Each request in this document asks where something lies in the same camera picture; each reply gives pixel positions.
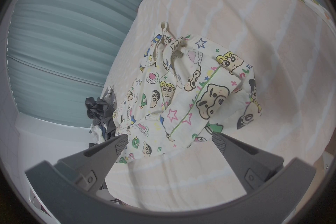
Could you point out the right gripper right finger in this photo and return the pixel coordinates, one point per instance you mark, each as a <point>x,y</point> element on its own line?
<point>249,165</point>

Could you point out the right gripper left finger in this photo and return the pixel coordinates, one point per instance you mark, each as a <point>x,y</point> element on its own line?
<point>91,165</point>

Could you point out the white printed pyjama top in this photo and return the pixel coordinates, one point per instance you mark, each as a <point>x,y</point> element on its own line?
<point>189,91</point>

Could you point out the pile of clothes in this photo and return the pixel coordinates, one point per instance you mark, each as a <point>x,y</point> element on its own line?
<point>96,133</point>

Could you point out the blue-green curtain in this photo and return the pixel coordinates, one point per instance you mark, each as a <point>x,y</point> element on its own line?
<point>73,20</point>
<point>52,94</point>

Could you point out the bed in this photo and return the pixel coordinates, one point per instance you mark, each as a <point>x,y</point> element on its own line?
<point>236,20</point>

